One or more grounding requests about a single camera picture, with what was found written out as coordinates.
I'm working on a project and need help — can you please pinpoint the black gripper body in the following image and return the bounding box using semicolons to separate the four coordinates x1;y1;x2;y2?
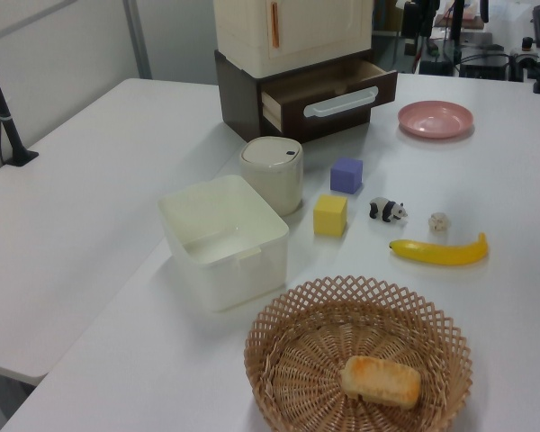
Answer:
402;0;434;41

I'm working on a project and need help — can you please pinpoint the black equipment box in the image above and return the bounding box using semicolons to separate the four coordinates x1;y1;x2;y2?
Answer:
458;44;510;81

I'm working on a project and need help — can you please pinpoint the woven wicker basket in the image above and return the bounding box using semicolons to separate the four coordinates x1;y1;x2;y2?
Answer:
243;274;473;432

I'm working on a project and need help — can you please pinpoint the pink plastic plate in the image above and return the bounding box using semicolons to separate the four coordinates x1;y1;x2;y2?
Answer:
397;101;474;140

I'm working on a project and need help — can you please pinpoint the yellow foam cube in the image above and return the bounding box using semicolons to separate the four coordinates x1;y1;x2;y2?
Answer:
312;194;348;236

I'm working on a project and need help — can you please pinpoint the toy bread loaf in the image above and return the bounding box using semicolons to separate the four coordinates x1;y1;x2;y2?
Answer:
340;355;422;408

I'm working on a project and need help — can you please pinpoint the dark brown drawer cabinet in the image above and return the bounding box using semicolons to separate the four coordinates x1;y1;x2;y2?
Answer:
214;48;375;144

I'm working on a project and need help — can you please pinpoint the black white panda toy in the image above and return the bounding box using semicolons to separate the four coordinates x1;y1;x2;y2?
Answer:
368;196;409;224

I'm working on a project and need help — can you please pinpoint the white plastic storage box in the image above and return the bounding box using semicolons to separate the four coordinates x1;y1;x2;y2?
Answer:
157;174;291;314

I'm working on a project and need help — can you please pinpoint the small beige knot toy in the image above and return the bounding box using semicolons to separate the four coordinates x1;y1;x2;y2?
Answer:
427;211;449;234

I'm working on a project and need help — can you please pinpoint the yellow toy banana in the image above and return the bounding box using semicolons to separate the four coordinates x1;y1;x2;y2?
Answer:
389;231;489;267

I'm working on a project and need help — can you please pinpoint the white drawer handle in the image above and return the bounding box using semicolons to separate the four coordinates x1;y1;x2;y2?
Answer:
302;85;380;119

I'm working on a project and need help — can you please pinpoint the brown wooden drawer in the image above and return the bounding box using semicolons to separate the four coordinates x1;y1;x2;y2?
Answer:
258;60;399;136

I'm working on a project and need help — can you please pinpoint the cream mini trash bin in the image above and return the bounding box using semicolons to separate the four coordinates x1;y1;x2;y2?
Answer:
238;136;305;216

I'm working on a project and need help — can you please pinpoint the cream plastic cabinet box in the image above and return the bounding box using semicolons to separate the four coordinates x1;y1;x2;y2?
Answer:
213;0;374;77

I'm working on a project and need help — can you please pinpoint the orange cabinet door handle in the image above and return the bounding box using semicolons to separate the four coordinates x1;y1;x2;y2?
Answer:
269;2;282;49

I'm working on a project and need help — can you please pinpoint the purple foam cube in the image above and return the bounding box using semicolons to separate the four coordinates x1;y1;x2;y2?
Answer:
329;157;365;194

